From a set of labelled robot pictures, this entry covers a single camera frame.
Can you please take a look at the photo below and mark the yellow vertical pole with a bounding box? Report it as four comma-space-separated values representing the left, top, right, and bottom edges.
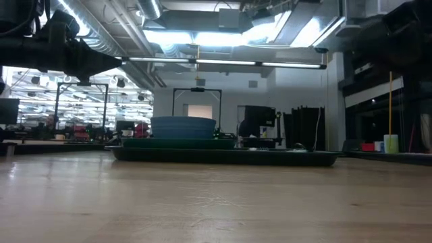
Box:
387, 70, 394, 136

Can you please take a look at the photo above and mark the blue bowl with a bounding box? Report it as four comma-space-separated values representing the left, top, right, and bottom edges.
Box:
150, 116, 217, 140

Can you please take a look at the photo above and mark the person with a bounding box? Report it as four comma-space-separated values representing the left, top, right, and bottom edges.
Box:
43, 113, 59, 136
238, 117, 257, 138

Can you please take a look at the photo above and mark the dark desk monitor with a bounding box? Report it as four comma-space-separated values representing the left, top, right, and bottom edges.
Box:
0, 98, 20, 125

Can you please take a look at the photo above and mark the pale green cup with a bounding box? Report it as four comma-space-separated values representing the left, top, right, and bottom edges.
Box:
383, 134, 400, 155

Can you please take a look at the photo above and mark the long LED light bar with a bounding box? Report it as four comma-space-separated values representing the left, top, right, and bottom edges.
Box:
114, 55, 327, 70

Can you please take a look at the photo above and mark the black rig frame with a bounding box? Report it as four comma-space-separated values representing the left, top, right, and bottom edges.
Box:
55, 82, 109, 132
171, 87, 223, 119

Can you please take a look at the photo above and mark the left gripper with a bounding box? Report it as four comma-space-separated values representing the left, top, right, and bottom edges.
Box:
33, 9, 123, 84

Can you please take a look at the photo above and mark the black aluminium table frame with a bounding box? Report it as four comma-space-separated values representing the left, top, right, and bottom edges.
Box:
0, 141, 432, 166

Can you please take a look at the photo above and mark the green plate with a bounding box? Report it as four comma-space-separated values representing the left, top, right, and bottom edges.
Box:
120, 137, 238, 151

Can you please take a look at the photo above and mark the black curtain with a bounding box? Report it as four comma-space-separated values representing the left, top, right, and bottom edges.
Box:
283, 107, 327, 151

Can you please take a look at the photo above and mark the black background table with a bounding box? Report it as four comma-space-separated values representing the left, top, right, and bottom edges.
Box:
241, 136, 284, 149

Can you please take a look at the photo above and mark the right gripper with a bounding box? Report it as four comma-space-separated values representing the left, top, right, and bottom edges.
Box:
350, 3, 426, 68

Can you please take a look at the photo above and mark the black wall monitor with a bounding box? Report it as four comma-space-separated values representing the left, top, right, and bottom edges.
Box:
244, 105, 277, 128

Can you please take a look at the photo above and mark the silver ventilation duct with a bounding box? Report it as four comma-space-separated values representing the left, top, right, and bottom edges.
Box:
136, 0, 163, 20

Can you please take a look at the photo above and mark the dark green serving tray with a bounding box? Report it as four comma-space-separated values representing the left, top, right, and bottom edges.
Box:
106, 145, 342, 167

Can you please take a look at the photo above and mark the grey ceiling box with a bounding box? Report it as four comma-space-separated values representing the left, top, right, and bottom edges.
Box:
218, 8, 241, 30

